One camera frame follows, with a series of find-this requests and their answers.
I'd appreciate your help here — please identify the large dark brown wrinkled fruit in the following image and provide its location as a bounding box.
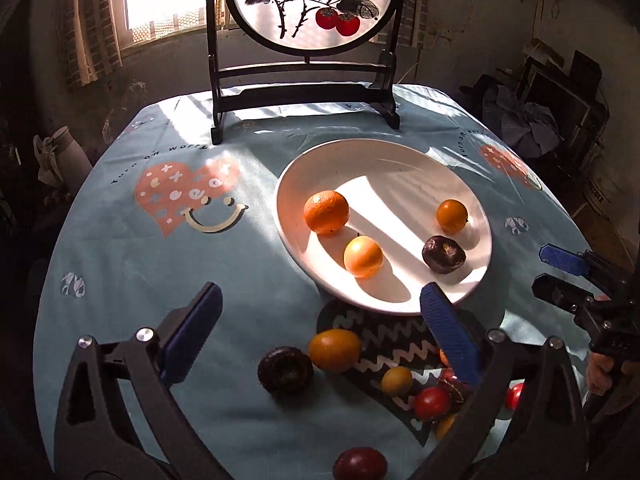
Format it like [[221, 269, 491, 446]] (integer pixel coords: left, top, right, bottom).
[[257, 346, 315, 396]]

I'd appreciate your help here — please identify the stack of dark frames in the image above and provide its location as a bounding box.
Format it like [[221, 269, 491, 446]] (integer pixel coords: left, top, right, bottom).
[[520, 40, 608, 161]]

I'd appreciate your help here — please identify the smooth orange citrus fruit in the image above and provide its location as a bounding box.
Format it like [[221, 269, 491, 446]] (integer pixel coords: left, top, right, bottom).
[[343, 236, 384, 279], [436, 199, 469, 235], [308, 328, 362, 374]]

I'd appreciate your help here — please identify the dark red plum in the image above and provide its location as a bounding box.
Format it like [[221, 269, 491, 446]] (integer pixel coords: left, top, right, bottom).
[[333, 447, 388, 480]]

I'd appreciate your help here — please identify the small yellow citrus fruit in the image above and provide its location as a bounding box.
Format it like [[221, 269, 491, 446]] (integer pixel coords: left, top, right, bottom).
[[381, 366, 414, 395]]

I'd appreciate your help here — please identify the rough orange tangerine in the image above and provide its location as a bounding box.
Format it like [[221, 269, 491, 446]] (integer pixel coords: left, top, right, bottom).
[[303, 190, 350, 236]]

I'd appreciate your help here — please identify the cardboard box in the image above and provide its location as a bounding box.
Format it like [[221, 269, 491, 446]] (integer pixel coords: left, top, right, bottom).
[[580, 165, 640, 221]]

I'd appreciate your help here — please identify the white oval plate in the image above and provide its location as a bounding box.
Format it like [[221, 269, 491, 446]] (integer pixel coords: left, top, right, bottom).
[[274, 138, 493, 317]]

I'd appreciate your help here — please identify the round painted screen on stand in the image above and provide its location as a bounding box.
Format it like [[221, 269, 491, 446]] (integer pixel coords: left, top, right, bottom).
[[206, 0, 411, 146]]

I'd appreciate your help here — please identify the checked curtain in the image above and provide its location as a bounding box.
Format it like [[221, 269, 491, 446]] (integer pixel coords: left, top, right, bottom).
[[400, 0, 436, 48], [57, 0, 126, 91]]

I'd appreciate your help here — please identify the person's right forearm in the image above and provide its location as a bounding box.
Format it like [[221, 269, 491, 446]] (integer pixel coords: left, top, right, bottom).
[[582, 360, 640, 466]]

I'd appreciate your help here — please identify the pile of dark clothes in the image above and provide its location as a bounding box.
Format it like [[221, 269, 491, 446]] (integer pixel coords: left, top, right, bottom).
[[460, 72, 561, 158]]

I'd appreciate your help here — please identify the small red tomato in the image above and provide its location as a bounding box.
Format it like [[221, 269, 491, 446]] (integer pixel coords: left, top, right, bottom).
[[439, 367, 470, 403]]

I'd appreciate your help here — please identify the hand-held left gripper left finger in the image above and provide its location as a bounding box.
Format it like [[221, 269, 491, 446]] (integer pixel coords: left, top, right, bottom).
[[52, 281, 241, 480]]

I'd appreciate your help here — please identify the person's right hand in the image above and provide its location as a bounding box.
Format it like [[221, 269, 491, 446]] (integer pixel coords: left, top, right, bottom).
[[86, 355, 618, 395]]

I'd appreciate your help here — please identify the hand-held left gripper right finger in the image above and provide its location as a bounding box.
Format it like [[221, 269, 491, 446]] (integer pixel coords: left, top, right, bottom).
[[407, 282, 591, 480]]

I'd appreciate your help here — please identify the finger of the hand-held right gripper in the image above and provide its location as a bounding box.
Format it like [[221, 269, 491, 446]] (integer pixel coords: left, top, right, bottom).
[[532, 273, 601, 318], [540, 243, 621, 286]]

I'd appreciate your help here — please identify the light blue printed tablecloth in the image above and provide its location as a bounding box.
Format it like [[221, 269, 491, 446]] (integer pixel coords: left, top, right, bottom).
[[32, 82, 601, 480]]

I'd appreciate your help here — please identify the white jug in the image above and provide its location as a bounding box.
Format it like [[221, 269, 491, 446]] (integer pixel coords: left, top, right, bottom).
[[32, 126, 93, 188]]

